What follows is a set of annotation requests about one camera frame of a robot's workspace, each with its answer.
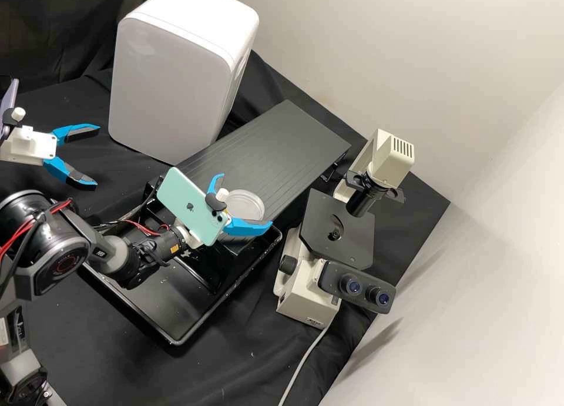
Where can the white box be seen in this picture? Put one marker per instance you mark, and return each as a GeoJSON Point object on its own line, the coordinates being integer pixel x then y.
{"type": "Point", "coordinates": [176, 71]}

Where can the petri dish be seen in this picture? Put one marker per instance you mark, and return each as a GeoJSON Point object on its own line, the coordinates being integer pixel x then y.
{"type": "Point", "coordinates": [246, 203]}

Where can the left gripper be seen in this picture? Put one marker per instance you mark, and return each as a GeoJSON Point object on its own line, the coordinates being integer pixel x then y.
{"type": "Point", "coordinates": [28, 146]}

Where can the cream microscope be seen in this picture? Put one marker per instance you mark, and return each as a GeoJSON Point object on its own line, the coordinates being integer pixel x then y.
{"type": "Point", "coordinates": [308, 287]}

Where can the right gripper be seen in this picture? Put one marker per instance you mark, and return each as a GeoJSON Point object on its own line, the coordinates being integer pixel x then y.
{"type": "Point", "coordinates": [194, 244]}

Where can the black tray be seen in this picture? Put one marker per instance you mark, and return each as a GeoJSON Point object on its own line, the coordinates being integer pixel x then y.
{"type": "Point", "coordinates": [176, 304]}

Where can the right wrist camera phone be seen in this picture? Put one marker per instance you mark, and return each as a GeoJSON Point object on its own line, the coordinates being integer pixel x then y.
{"type": "Point", "coordinates": [185, 203]}

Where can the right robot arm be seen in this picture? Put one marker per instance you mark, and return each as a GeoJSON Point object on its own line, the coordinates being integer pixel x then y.
{"type": "Point", "coordinates": [57, 243]}

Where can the black platform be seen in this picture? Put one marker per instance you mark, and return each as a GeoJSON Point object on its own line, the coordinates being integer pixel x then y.
{"type": "Point", "coordinates": [273, 155]}

